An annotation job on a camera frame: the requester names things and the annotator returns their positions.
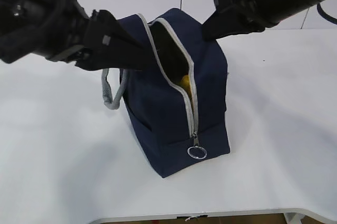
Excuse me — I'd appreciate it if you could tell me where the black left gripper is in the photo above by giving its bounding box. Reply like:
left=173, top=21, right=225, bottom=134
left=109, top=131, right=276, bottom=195
left=44, top=10, right=154, bottom=71

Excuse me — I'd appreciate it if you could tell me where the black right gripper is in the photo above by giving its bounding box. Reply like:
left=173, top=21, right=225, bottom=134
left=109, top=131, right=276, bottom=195
left=202, top=0, right=279, bottom=41

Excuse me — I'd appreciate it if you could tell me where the yellow pear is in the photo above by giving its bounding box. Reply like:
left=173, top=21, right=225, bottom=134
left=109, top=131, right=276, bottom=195
left=179, top=75, right=192, bottom=97

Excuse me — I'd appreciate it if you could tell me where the navy insulated lunch bag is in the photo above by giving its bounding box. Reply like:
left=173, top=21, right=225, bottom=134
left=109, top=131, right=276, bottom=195
left=101, top=8, right=230, bottom=178

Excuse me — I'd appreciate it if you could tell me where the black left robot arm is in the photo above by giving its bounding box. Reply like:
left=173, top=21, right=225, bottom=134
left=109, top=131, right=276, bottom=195
left=1, top=0, right=154, bottom=71

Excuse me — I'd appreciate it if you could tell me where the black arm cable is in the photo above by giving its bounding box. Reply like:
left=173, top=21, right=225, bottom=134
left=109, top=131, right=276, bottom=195
left=316, top=2, right=337, bottom=24

